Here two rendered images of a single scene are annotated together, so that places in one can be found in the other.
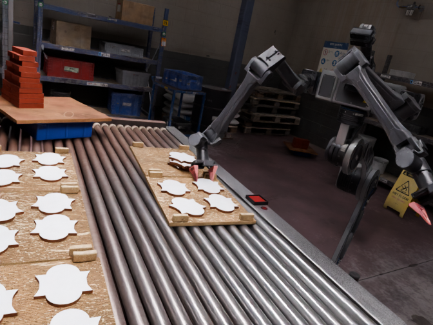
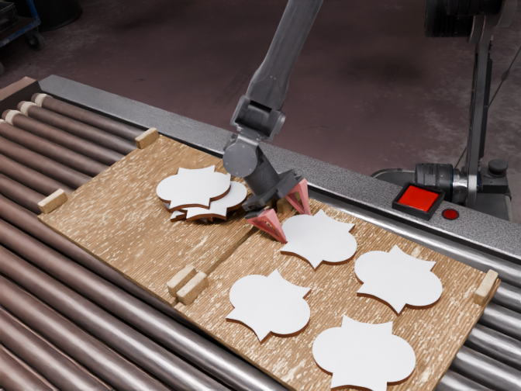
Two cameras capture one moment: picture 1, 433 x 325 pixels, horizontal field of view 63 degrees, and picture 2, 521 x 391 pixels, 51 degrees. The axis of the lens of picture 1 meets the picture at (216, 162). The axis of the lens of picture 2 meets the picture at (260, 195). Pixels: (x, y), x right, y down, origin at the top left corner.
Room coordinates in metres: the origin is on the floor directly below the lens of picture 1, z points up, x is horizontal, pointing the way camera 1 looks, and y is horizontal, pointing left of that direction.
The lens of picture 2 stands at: (0.84, 0.33, 1.65)
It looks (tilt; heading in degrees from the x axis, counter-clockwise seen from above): 40 degrees down; 341
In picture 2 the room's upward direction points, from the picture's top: 9 degrees counter-clockwise
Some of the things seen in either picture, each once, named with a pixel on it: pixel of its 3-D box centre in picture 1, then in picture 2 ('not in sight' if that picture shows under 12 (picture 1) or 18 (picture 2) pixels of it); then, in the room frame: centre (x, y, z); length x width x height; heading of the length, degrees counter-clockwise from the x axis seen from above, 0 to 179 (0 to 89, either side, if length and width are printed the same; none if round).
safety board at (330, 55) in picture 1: (329, 66); not in sight; (7.20, -1.76, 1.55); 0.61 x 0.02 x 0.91; 34
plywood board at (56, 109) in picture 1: (47, 108); not in sight; (1.91, 0.98, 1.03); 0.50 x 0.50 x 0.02; 51
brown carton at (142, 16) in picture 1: (134, 13); not in sight; (5.91, 1.72, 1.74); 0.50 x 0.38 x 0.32; 124
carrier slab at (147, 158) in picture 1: (170, 162); (163, 205); (1.74, 0.23, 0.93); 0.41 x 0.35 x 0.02; 27
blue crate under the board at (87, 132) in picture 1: (53, 122); not in sight; (1.88, 0.92, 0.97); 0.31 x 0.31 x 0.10; 51
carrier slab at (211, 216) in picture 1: (196, 198); (334, 296); (1.36, 0.05, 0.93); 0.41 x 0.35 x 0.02; 26
